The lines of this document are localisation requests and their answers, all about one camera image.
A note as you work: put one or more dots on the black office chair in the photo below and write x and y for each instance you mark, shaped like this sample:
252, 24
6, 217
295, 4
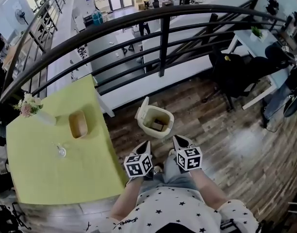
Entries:
278, 56

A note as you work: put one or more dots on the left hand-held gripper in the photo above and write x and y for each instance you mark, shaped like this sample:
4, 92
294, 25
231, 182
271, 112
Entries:
137, 166

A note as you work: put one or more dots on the small potted plant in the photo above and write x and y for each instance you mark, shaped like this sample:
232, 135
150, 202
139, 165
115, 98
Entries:
256, 34

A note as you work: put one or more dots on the person's shoe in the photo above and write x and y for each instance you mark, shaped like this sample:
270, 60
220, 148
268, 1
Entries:
157, 169
171, 152

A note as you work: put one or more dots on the white vase with flowers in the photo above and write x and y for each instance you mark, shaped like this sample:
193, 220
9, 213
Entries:
43, 116

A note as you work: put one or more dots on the person's left shoe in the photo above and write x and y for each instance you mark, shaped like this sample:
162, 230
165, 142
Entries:
157, 169

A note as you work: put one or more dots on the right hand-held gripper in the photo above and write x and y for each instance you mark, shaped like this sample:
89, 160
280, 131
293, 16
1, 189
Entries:
189, 159

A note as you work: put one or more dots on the cream plastic trash bin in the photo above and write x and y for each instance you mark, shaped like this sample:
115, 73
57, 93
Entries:
160, 127

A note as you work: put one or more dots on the person's right shoe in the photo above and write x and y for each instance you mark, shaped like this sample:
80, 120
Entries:
171, 152

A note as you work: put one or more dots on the person's jeans legs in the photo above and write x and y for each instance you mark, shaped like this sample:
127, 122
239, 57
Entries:
172, 173

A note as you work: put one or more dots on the white table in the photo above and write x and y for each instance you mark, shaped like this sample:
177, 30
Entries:
260, 48

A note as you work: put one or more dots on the person's left forearm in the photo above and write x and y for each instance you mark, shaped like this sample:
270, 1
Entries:
126, 199

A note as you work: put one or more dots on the black standing fan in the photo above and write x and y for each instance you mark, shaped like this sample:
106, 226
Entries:
20, 16

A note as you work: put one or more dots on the green covered table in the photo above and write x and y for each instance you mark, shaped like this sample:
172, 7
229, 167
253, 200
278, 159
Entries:
54, 169

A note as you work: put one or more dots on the black metal railing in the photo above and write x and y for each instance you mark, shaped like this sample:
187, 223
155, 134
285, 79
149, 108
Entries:
164, 47

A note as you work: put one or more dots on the clear glass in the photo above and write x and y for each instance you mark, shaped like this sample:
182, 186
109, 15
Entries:
61, 151

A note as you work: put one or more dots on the person's right forearm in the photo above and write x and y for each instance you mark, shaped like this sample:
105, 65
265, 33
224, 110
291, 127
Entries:
208, 189

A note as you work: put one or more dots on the person's star print shirt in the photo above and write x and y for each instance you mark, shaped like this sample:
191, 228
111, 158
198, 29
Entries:
177, 210

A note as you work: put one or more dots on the wooden tray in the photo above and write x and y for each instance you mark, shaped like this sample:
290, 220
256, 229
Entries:
78, 124

